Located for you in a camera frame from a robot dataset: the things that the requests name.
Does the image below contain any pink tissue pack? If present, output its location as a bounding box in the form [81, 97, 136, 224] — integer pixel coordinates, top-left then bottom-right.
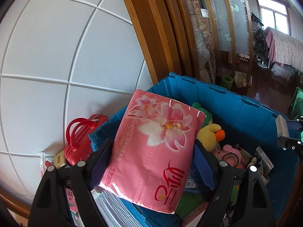
[99, 90, 205, 214]

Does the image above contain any white green patch box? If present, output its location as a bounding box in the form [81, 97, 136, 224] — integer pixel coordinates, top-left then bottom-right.
[275, 114, 290, 137]

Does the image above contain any red mini suitcase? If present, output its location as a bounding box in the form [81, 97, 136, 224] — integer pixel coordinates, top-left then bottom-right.
[64, 113, 109, 166]

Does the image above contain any gold small box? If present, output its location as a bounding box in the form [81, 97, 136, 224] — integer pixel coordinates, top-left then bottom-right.
[53, 150, 66, 169]

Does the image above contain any yellow duck plush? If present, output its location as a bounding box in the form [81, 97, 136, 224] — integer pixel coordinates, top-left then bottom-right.
[197, 124, 225, 152]

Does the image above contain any red white tissue box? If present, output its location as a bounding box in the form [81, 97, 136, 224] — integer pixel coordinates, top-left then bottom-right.
[38, 151, 53, 178]

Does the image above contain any blue plastic storage crate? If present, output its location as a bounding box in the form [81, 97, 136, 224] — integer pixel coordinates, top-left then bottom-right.
[88, 73, 299, 226]

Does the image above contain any green frog plush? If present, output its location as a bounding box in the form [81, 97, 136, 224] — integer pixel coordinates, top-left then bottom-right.
[191, 101, 214, 128]

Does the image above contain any green rolled mat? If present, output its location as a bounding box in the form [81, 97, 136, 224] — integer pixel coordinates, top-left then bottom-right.
[221, 75, 234, 91]

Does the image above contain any rolled patterned carpet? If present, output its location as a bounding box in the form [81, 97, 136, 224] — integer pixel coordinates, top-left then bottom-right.
[186, 0, 216, 84]

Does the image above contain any wooden bed frame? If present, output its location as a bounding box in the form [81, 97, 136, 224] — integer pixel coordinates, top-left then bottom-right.
[124, 0, 199, 84]

